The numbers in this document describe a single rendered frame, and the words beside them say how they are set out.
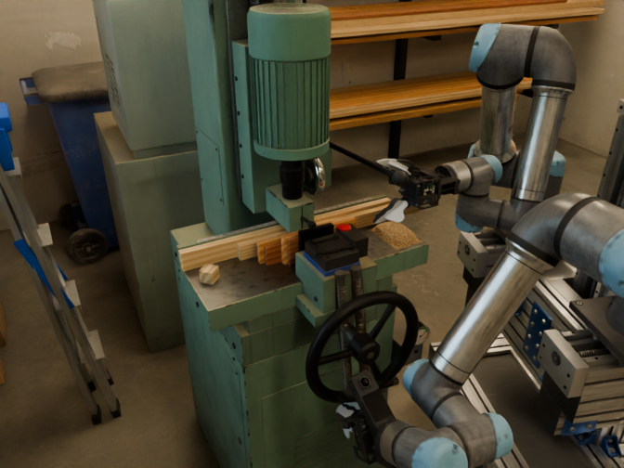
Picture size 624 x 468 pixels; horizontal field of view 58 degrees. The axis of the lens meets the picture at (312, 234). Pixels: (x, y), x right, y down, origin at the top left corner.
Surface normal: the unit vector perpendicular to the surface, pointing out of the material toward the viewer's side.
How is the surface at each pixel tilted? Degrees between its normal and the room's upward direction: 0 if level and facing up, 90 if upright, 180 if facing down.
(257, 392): 90
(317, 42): 90
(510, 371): 0
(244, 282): 0
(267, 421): 90
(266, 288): 0
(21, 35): 90
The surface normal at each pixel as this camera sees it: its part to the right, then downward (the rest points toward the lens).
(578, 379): 0.18, 0.48
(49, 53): 0.43, 0.45
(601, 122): -0.90, 0.21
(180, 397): 0.00, -0.87
